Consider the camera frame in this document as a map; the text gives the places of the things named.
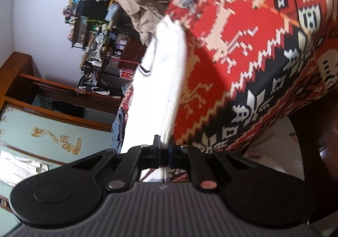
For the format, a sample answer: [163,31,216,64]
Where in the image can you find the white knit sweater vest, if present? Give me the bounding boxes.
[121,15,187,153]

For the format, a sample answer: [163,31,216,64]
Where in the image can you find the blue denim jeans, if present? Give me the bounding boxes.
[112,108,125,154]

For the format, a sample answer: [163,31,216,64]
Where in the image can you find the red box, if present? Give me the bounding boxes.
[119,68,135,81]

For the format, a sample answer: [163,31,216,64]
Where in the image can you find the red broom stick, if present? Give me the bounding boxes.
[101,56,141,65]

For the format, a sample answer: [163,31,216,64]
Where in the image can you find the cluttered dark shelf desk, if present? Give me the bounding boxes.
[63,0,146,98]

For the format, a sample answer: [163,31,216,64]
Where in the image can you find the red patterned table cloth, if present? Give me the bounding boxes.
[116,0,338,183]

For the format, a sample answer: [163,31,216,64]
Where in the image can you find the wooden door frame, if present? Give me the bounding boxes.
[1,52,121,165]

